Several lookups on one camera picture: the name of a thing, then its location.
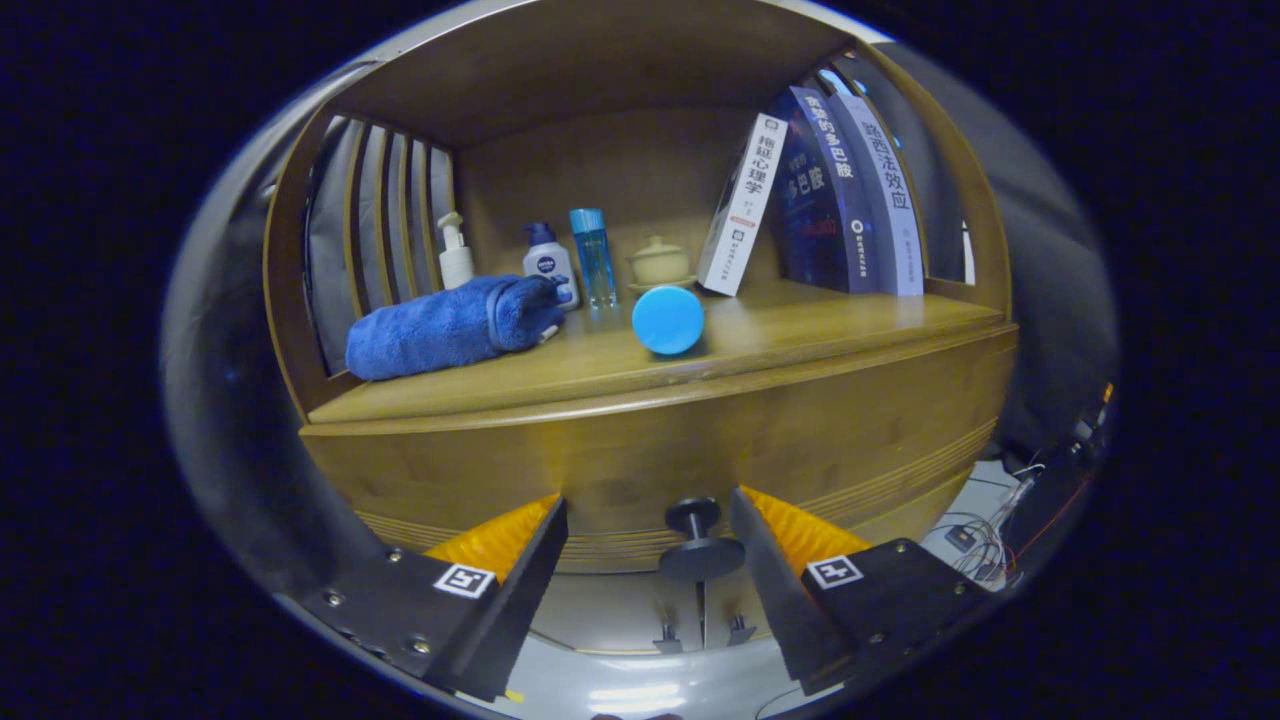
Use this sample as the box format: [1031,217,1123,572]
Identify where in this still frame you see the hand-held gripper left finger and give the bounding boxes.
[295,495,569,703]

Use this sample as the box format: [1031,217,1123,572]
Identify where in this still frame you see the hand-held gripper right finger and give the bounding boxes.
[730,485,996,696]

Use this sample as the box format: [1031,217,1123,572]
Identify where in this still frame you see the wooden drawer with black knob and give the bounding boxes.
[300,325,1019,583]

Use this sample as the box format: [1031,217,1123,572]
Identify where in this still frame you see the blue cosmetic tube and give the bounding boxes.
[631,285,706,356]

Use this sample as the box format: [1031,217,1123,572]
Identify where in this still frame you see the wooden cabinet door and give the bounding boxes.
[700,575,776,646]
[530,572,703,653]

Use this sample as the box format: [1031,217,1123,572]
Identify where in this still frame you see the wooden countertop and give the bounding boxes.
[305,278,1006,426]

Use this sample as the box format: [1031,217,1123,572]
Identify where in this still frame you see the wooden cabinet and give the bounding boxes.
[262,0,1019,656]

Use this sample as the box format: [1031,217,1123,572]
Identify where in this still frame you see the blue folded towel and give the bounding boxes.
[345,275,569,381]

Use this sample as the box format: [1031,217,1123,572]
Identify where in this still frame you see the white bottle with blue cap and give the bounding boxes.
[522,222,580,311]

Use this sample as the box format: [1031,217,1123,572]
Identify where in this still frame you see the white pump bottle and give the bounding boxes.
[436,211,476,291]

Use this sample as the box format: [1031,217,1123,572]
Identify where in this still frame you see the clear blue bottle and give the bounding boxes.
[569,208,618,309]

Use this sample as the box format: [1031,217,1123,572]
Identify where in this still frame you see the beige lidded teacup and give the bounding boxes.
[626,235,696,293]

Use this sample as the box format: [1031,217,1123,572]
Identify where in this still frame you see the white book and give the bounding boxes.
[696,112,791,298]

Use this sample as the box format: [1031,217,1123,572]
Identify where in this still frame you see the dark blue book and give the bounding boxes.
[768,86,881,295]

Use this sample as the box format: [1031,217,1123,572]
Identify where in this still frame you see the pale lavender book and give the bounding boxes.
[830,93,926,298]

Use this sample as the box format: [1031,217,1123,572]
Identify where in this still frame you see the bundle of thin cables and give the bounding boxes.
[920,460,1051,586]

